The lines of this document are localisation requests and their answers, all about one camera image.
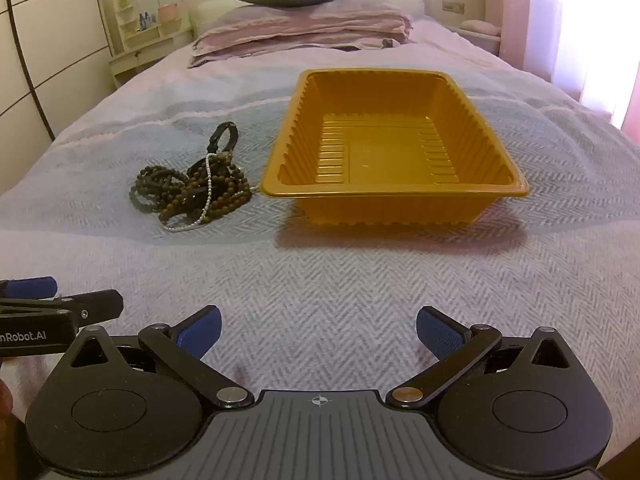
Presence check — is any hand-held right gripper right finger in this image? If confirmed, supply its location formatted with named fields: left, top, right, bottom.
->
left=385, top=305, right=576, bottom=411

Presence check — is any pink pillow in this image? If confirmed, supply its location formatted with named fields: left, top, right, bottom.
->
left=197, top=0, right=416, bottom=43
left=187, top=30, right=416, bottom=68

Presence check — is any white nightstand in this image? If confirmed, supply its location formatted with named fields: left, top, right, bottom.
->
left=447, top=22, right=502, bottom=56

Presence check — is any yellow plastic tray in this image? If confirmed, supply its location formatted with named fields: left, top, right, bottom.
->
left=259, top=69, right=531, bottom=226

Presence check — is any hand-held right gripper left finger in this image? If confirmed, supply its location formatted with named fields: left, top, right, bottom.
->
left=62, top=305, right=255, bottom=409

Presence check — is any cream wardrobe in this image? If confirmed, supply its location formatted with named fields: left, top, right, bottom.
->
left=0, top=0, right=113, bottom=196

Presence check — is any dark green bead bracelet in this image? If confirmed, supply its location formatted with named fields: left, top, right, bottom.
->
left=129, top=164, right=188, bottom=213

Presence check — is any cream vanity table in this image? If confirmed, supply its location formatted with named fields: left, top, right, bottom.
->
left=109, top=25, right=196, bottom=88

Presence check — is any pink cushion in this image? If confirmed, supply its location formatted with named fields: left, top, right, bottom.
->
left=460, top=19, right=501, bottom=36

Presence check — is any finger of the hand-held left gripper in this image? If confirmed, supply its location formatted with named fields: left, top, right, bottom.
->
left=0, top=276, right=58, bottom=301
left=0, top=288, right=125, bottom=322

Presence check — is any brown bead necklace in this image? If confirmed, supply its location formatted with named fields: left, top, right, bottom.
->
left=159, top=152, right=252, bottom=226

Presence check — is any pink curtain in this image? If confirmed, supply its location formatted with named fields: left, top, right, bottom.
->
left=500, top=0, right=640, bottom=131

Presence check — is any black wristwatch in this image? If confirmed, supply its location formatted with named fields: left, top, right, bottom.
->
left=206, top=121, right=239, bottom=158

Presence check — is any cream shelf organiser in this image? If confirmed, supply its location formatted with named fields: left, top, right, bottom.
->
left=114, top=0, right=183, bottom=51

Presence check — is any grey herringbone blanket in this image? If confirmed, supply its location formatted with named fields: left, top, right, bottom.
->
left=0, top=10, right=640, bottom=480

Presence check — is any white pearl necklace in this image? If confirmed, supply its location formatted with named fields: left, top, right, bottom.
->
left=160, top=152, right=236, bottom=233

